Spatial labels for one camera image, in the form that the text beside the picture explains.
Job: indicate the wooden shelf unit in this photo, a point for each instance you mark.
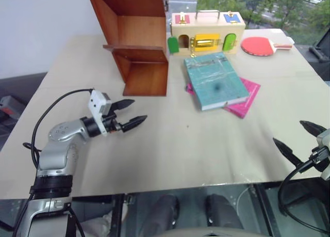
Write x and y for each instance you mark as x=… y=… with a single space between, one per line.
x=139 y=33

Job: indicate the wooden lock activity box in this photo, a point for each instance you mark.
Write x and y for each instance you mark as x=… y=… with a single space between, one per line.
x=206 y=28

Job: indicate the thick teal book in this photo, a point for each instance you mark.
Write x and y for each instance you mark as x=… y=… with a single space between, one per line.
x=216 y=79

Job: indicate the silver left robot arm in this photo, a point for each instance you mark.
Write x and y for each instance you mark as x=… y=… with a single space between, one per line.
x=55 y=154

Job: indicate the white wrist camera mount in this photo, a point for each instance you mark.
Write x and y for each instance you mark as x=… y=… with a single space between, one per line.
x=324 y=139
x=97 y=102

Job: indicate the thin pink book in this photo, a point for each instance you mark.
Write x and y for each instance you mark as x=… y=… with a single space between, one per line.
x=248 y=97

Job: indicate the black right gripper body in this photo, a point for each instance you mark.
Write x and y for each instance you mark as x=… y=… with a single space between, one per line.
x=321 y=158

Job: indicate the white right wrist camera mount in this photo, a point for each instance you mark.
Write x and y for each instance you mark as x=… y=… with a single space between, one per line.
x=324 y=139

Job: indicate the grey red box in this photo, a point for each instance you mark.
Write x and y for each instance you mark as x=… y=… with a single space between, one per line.
x=10 y=105

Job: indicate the black chair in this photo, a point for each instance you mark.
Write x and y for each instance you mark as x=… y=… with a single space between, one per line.
x=322 y=46

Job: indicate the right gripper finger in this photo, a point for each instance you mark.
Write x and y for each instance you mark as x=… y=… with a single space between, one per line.
x=314 y=128
x=285 y=149

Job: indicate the dark grey sofa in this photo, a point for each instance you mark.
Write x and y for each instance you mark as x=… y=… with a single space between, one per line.
x=18 y=87

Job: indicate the red table tennis paddle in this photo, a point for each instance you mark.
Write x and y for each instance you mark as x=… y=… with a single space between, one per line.
x=257 y=46

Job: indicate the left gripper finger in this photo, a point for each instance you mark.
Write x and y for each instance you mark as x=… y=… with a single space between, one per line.
x=123 y=104
x=134 y=123

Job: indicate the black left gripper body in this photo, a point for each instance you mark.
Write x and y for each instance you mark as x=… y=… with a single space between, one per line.
x=111 y=124

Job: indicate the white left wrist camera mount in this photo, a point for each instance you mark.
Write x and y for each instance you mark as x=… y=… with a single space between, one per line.
x=97 y=102

